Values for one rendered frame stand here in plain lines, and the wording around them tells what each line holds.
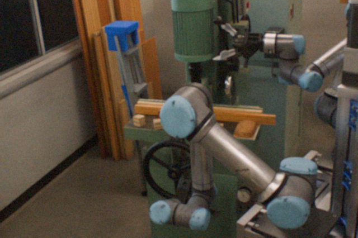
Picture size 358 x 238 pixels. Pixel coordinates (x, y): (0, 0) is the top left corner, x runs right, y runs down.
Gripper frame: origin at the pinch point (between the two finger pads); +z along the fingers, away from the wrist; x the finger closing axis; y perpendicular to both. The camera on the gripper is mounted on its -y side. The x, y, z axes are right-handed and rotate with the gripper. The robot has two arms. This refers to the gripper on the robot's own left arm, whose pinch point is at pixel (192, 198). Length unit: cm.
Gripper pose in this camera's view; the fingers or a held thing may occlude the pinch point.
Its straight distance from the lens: 196.8
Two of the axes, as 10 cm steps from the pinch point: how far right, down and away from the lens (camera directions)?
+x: 9.3, 1.1, -3.6
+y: -1.5, 9.9, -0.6
